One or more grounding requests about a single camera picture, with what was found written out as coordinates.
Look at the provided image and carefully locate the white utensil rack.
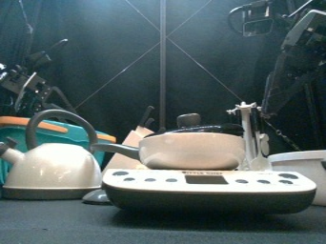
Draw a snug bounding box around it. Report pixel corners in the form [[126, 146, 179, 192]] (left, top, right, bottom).
[[226, 101, 271, 172]]

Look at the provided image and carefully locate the teal bin with orange rim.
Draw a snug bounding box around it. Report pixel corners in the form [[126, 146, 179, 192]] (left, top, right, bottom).
[[0, 115, 118, 186]]

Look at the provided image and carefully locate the black pan lid with knob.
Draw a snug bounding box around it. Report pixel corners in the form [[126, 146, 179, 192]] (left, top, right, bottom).
[[146, 112, 246, 138]]

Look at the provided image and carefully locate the white toy spoon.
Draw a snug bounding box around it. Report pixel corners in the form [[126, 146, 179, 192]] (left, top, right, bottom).
[[250, 132, 271, 172]]

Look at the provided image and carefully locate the white bowl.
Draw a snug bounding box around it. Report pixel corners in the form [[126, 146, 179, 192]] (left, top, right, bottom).
[[266, 150, 326, 207]]

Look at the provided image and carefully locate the beige toy knife block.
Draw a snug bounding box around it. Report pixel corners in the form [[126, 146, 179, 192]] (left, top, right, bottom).
[[100, 125, 156, 171]]

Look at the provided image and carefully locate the white and grey toy stove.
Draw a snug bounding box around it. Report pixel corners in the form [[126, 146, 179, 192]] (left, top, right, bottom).
[[100, 168, 318, 214]]

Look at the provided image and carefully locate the grey round base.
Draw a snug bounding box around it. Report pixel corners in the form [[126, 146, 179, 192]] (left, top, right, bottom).
[[82, 189, 112, 205]]

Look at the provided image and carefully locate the black cable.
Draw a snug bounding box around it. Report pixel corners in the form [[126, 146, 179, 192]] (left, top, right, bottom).
[[262, 117, 303, 153]]

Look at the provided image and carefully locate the thin diagonal frame cord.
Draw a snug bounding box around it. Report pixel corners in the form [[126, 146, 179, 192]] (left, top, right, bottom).
[[75, 0, 214, 110], [123, 0, 245, 102]]

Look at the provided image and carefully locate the white toy kettle grey handle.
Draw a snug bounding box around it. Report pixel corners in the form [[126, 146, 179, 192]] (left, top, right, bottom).
[[0, 109, 104, 200]]

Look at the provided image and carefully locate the white toy pan grey handle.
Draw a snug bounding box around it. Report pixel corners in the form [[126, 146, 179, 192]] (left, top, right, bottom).
[[91, 132, 247, 171]]

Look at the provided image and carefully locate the grey metal frame pole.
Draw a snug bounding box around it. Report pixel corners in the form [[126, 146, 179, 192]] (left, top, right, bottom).
[[159, 0, 168, 132]]

